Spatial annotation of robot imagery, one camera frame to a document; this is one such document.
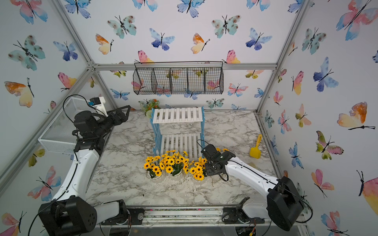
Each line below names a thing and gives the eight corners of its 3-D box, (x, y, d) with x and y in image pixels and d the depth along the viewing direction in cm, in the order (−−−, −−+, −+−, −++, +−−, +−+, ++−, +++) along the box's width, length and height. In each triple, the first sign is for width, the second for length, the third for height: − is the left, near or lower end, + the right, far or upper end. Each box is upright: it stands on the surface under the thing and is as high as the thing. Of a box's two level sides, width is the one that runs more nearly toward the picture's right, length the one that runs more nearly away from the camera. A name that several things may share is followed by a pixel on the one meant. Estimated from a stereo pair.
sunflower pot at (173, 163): (164, 180, 88) (159, 168, 75) (166, 163, 94) (162, 150, 81) (188, 180, 88) (187, 168, 75) (189, 163, 94) (188, 150, 81)
